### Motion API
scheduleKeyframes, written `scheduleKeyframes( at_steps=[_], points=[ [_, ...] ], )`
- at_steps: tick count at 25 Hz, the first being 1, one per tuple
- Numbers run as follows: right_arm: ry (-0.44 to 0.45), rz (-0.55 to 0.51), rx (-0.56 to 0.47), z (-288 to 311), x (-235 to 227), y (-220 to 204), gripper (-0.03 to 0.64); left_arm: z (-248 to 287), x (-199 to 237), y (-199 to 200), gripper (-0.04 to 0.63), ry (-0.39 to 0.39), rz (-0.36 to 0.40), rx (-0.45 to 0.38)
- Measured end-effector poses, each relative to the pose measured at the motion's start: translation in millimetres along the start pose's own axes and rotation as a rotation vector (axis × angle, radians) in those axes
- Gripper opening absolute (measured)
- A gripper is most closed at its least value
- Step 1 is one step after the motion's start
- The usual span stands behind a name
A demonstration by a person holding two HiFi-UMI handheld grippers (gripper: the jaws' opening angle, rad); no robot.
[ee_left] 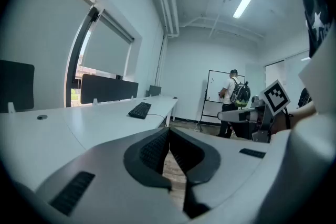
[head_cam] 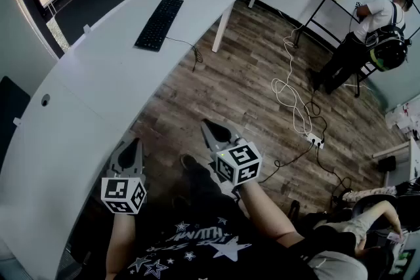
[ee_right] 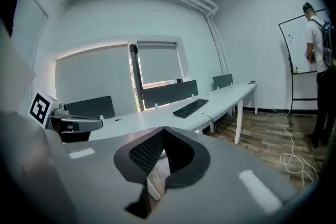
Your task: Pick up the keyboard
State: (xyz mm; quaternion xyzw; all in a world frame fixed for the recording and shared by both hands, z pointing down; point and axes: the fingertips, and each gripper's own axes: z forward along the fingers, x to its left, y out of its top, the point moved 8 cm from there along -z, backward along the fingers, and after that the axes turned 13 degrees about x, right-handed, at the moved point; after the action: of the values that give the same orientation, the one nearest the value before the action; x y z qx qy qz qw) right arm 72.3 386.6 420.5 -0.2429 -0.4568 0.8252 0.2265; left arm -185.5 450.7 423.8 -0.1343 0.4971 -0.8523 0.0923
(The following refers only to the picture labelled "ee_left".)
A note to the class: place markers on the frosted glass partition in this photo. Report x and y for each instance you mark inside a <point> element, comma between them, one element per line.
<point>288,70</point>

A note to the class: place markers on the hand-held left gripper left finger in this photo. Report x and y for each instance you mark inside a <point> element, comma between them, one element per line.
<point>110,191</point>

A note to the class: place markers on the person's right forearm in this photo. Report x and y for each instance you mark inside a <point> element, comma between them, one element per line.
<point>299,115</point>

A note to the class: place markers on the grey roller blind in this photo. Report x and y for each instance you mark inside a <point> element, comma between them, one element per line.
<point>39,34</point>
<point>107,49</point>

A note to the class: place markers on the black keyboard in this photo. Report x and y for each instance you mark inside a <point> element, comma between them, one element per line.
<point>140,110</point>

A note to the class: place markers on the white vertical pipe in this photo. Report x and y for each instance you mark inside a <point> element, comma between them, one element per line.
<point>160,60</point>

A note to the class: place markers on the whiteboard on stand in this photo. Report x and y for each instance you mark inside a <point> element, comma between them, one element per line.
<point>214,86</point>

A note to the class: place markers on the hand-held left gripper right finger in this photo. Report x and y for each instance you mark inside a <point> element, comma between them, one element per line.
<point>231,165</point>

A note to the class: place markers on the black star print t-shirt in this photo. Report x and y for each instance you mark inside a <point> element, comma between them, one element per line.
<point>316,34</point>

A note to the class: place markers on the dark window frame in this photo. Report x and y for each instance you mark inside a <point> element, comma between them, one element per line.
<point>76,60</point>

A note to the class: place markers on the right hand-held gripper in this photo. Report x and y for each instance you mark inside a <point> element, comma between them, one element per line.
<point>275,98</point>

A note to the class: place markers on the black desk divider panel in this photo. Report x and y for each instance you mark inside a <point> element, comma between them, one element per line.
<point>15,84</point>
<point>109,89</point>
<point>155,90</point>

